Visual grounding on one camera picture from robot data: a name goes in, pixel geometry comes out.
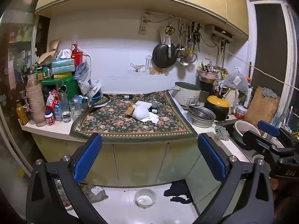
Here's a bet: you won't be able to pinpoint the green box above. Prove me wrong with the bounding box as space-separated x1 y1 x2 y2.
41 76 81 97

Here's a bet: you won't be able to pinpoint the white power strip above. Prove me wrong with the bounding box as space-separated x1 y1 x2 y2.
140 14 150 35

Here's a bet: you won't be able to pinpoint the dark steel jar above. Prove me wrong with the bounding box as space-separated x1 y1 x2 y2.
198 80 215 103

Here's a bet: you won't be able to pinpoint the steel ladle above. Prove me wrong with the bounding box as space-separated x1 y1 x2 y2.
176 23 189 67

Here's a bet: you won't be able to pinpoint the blue bowl with plates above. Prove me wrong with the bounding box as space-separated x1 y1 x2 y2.
85 79 103 103

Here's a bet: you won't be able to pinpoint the wooden cutting board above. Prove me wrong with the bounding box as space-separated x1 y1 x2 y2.
243 86 281 136

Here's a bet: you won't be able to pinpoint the white bowl with dark rim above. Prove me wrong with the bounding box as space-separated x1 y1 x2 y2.
234 121 261 143

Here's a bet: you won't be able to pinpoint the black wok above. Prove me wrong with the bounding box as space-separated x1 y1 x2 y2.
152 43 177 69

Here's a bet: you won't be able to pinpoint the glass cabinet door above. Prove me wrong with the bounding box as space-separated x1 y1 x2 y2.
0 9 50 126

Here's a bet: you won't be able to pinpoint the pink utensil holder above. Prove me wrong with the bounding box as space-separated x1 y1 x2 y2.
198 62 219 84

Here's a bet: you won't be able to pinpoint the glass mug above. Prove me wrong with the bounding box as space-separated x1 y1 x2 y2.
69 98 82 120

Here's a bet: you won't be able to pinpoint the dark cloth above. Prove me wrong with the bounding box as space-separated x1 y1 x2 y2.
164 180 194 204

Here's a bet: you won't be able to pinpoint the grey scrub cloth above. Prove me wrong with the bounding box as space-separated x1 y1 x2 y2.
262 87 277 99

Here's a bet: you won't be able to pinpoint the clear plastic bag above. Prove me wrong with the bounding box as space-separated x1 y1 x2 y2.
74 61 93 94

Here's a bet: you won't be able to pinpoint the grey dishcloth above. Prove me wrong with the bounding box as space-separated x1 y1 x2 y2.
215 125 230 141

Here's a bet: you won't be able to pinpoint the yellow and black pot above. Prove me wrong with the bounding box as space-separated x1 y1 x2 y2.
205 95 230 121

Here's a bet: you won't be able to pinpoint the yellow handled scissors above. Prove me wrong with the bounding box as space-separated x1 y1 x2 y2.
161 26 175 45

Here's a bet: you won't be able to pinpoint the white plastic bag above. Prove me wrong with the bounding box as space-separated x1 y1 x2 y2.
132 105 152 120

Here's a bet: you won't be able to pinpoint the dark window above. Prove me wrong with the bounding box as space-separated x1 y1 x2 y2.
253 2 290 98

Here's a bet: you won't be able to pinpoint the stack of paper cups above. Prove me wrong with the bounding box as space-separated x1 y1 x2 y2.
25 73 46 127

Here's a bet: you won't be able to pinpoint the black sink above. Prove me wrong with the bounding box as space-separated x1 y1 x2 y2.
217 119 285 161

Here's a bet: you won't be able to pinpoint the grey face mask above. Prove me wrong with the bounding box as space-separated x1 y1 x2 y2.
223 67 249 95

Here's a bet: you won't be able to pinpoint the crumpled white tissue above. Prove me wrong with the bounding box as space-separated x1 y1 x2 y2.
140 113 160 123

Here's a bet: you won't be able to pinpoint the red box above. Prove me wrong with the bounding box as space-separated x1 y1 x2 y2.
71 51 83 66

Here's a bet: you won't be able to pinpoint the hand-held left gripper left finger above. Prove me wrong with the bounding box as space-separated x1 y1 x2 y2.
26 133 108 224

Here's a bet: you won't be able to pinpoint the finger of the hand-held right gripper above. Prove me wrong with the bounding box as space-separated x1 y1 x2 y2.
258 120 284 139
243 131 284 155

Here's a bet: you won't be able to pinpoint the yellow oil bottle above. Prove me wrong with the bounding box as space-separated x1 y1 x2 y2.
16 100 28 125

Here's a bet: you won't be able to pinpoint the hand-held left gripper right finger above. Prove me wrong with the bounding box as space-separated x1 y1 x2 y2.
194 133 275 224

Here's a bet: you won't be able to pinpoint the red snack packet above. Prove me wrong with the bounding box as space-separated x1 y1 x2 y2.
45 90 59 108

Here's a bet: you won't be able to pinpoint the yellow upper cabinets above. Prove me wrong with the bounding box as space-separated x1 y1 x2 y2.
35 0 249 39

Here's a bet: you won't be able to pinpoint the white floor bowl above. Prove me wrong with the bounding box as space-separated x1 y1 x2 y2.
135 188 157 208

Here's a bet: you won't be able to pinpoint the steel pot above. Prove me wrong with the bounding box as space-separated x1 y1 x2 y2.
187 106 216 128

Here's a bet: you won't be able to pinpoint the white water pipes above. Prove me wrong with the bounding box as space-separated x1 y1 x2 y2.
217 39 228 69

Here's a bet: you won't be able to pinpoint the white jug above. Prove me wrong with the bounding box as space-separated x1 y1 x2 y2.
225 89 240 115

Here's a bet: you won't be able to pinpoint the white rice cooker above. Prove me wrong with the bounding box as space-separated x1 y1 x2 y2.
173 82 201 110

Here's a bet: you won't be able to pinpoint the red lidded jar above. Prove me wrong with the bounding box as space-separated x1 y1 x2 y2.
235 105 247 119

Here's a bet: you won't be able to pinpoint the wire mesh strainer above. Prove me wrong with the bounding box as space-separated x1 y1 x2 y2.
187 26 198 63

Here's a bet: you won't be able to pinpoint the black handled scissors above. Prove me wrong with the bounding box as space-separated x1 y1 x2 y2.
192 23 202 52

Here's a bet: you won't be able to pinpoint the white paper sheet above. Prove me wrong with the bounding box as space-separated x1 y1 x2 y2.
135 100 153 109

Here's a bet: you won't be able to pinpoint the clear water bottle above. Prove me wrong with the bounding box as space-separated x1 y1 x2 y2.
58 91 72 123

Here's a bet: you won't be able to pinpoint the grey bag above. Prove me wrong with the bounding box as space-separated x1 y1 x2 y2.
81 184 109 204

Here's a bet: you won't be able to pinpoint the brown paper bags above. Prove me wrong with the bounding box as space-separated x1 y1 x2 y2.
37 40 60 64

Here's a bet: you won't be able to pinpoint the floral mat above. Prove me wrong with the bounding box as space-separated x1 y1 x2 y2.
70 90 198 139

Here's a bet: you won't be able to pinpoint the white pill bottle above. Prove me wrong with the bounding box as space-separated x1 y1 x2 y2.
45 110 55 126

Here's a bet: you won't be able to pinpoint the teal tissue box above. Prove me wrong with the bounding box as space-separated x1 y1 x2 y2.
51 49 75 74

